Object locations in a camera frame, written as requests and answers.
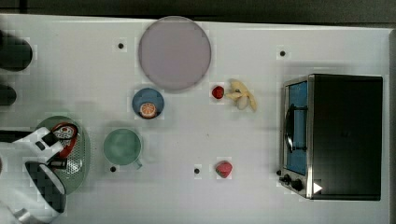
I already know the green mug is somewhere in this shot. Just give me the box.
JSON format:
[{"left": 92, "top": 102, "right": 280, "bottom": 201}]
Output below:
[{"left": 103, "top": 128, "right": 143, "bottom": 170}]

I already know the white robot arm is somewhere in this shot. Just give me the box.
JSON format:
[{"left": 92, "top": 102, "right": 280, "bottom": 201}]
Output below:
[{"left": 1, "top": 128, "right": 66, "bottom": 224}]

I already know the lilac round plate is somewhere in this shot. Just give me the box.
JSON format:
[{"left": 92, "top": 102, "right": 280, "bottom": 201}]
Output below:
[{"left": 138, "top": 16, "right": 212, "bottom": 91}]

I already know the small red plush fruit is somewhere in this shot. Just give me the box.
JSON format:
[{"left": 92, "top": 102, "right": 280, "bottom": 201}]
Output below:
[{"left": 211, "top": 86, "right": 224, "bottom": 100}]

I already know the green oval strainer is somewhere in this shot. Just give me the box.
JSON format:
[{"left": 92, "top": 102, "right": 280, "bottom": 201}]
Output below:
[{"left": 36, "top": 116, "right": 91, "bottom": 195}]

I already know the black toaster oven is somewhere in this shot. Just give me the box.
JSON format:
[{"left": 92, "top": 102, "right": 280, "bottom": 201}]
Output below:
[{"left": 276, "top": 74, "right": 383, "bottom": 201}]

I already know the plush peeled banana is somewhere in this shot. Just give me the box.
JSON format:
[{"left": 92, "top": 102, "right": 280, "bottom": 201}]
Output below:
[{"left": 225, "top": 78, "right": 257, "bottom": 112}]

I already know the blue bowl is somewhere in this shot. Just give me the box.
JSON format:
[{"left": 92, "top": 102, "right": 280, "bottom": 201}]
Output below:
[{"left": 132, "top": 88, "right": 164, "bottom": 119}]

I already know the plush orange slice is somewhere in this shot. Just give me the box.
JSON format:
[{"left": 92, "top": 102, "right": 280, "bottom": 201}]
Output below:
[{"left": 139, "top": 102, "right": 157, "bottom": 119}]

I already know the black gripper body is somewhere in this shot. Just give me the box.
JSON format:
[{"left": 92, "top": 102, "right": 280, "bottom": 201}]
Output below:
[{"left": 48, "top": 158, "right": 67, "bottom": 170}]

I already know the pink plush strawberry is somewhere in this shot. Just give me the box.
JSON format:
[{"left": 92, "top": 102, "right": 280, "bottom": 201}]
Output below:
[{"left": 215, "top": 161, "right": 233, "bottom": 178}]

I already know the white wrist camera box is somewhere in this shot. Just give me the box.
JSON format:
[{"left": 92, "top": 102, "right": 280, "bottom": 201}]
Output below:
[{"left": 14, "top": 127, "right": 64, "bottom": 162}]

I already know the black cylinder container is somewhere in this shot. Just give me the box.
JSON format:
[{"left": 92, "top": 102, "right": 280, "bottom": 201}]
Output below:
[{"left": 0, "top": 31, "right": 33, "bottom": 72}]

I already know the red plush ketchup bottle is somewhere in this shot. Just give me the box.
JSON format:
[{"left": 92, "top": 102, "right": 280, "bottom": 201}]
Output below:
[{"left": 51, "top": 122, "right": 78, "bottom": 159}]

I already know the small dark object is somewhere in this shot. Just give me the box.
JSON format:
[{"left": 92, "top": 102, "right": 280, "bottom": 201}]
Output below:
[{"left": 0, "top": 85, "right": 17, "bottom": 105}]

